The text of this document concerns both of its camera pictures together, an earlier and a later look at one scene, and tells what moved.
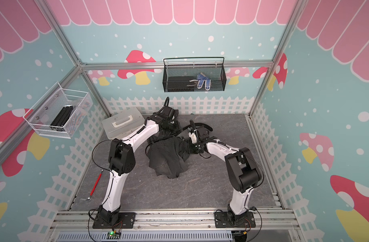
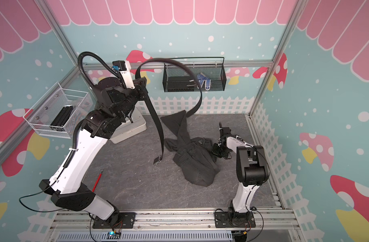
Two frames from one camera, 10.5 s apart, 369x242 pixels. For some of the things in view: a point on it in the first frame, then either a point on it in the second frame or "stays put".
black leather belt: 206,125 -> 161,151
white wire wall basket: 61,113 stays put
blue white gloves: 201,78 stays put
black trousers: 168,155 -> 195,156
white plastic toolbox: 121,124 stays put
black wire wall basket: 183,78 stays put
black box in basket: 182,83 stays put
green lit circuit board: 113,235 stays put
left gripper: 177,127 -> 140,85
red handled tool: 95,184 stays put
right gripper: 190,146 -> 214,150
